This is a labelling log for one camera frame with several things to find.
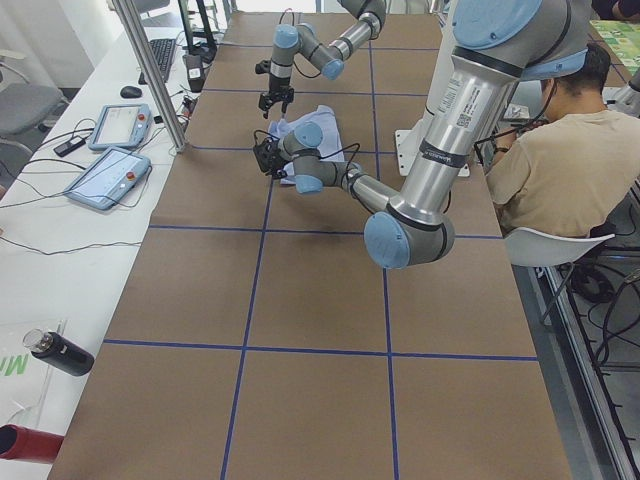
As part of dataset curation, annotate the red cylinder bottle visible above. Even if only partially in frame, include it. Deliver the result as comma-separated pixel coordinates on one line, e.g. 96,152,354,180
1,424,64,464

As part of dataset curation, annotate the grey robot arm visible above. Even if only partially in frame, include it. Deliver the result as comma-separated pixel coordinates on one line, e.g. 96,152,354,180
253,1,591,269
255,0,387,117

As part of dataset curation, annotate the grey office chair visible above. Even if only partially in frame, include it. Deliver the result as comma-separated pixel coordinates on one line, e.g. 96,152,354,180
1,49,69,156

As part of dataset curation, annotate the grey teach pendant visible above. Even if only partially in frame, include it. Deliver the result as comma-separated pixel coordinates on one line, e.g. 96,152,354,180
63,147,151,211
87,103,153,151

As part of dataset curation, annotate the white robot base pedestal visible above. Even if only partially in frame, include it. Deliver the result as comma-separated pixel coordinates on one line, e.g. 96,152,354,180
393,49,471,180

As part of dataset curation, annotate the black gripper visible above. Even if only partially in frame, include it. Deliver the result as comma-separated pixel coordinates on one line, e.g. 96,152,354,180
252,130,286,178
255,60,295,119

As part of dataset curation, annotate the black computer mouse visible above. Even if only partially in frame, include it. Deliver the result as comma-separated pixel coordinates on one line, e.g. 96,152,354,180
119,85,143,99

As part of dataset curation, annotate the blue striped button shirt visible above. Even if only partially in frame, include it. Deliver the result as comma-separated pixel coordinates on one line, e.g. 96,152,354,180
268,105,345,194

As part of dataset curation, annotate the black water bottle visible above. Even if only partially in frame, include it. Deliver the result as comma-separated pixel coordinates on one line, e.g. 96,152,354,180
22,329,94,377

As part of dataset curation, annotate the aluminium frame post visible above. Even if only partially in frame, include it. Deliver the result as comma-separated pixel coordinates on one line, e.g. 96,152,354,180
113,0,186,153

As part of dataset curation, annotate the person in beige shirt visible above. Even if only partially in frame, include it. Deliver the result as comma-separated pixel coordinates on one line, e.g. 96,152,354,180
486,43,639,238

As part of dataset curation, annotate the white plastic chair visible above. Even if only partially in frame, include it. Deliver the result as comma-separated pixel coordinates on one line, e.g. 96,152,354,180
504,227,617,321

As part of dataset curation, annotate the black keyboard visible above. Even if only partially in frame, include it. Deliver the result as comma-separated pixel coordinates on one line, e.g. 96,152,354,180
149,38,176,82

